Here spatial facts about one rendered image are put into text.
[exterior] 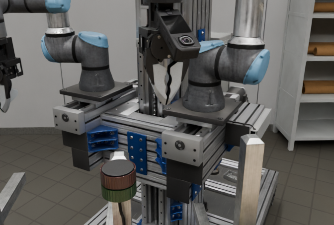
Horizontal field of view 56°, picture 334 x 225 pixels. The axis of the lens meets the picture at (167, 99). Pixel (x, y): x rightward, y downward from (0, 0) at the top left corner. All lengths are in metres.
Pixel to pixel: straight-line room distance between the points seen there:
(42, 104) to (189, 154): 2.61
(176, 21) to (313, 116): 3.22
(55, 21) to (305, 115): 2.90
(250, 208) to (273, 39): 2.74
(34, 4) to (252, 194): 0.75
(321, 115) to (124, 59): 2.17
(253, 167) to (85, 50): 0.89
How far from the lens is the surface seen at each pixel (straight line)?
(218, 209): 1.99
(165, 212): 1.55
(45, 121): 3.54
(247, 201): 0.67
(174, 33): 0.54
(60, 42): 1.34
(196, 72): 1.06
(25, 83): 3.46
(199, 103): 1.07
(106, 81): 1.33
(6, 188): 0.91
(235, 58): 1.00
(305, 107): 3.63
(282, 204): 2.49
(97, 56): 1.31
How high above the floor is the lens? 1.43
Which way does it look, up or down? 19 degrees down
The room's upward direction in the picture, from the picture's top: straight up
